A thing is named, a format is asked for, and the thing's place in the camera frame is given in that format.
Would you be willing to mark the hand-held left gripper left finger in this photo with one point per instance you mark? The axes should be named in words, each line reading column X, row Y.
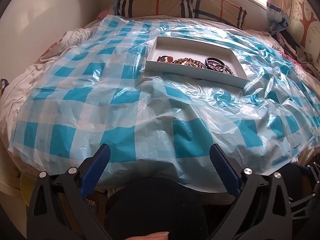
column 96, row 170

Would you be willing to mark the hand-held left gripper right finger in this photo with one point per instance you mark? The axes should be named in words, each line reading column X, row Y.
column 223, row 170

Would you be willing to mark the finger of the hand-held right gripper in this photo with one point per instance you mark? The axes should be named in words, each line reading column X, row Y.
column 307, row 205
column 313, row 172

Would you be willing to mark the dark metal bangle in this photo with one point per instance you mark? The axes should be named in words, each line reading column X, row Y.
column 215, row 68

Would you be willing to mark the white shallow cardboard box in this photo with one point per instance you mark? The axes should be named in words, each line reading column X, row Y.
column 190, row 50

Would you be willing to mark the person's left hand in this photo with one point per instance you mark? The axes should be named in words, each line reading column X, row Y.
column 150, row 236

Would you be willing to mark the blue checked plastic sheet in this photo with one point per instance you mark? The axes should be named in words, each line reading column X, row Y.
column 120, row 110

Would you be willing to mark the pile of clothes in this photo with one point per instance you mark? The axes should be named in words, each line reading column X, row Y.
column 297, row 52

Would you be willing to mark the tree pattern headboard panel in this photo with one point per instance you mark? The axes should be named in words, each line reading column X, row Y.
column 307, row 17

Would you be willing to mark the pink cloth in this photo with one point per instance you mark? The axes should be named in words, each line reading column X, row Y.
column 103, row 13

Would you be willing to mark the tan plaid pillow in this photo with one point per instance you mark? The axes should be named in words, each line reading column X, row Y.
column 162, row 2

